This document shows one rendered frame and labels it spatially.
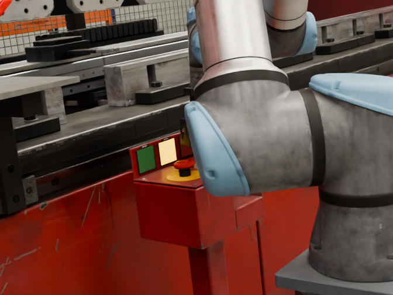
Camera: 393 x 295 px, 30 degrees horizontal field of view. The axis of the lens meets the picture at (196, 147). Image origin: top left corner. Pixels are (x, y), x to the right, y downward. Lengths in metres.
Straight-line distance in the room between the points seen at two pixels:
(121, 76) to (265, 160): 0.89
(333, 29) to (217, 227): 1.21
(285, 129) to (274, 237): 1.17
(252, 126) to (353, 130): 0.11
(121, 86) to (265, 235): 0.57
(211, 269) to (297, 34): 0.49
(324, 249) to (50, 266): 0.67
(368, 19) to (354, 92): 1.82
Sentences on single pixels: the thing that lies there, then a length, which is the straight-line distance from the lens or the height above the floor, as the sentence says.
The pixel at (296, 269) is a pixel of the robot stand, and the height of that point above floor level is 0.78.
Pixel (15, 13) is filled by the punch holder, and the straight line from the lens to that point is 1.48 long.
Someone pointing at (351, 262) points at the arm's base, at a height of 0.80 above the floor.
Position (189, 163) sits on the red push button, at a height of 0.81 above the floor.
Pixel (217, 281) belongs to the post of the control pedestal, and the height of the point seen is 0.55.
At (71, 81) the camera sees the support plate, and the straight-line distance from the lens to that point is 1.25.
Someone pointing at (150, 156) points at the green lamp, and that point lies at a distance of 1.43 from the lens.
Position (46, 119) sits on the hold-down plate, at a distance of 1.47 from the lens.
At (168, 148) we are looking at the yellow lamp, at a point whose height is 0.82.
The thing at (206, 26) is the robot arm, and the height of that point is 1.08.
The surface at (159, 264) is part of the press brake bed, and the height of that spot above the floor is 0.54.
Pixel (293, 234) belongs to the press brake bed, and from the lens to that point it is 2.06.
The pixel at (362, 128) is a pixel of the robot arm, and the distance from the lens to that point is 0.84.
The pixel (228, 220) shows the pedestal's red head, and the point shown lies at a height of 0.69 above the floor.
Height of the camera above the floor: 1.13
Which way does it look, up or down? 13 degrees down
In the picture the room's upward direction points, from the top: 6 degrees counter-clockwise
